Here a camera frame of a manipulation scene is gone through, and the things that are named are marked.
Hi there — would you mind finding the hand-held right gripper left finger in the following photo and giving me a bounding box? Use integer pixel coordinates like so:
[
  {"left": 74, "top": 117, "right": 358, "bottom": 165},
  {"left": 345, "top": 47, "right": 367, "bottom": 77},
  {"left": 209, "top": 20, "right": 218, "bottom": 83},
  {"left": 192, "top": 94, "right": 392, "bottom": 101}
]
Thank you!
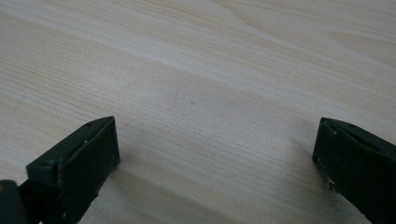
[{"left": 19, "top": 116, "right": 121, "bottom": 224}]

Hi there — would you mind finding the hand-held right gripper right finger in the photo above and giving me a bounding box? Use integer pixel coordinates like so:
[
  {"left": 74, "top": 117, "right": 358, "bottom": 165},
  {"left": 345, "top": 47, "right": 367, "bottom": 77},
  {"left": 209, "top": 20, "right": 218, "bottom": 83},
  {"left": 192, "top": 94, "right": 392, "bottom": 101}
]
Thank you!
[{"left": 312, "top": 117, "right": 396, "bottom": 224}]

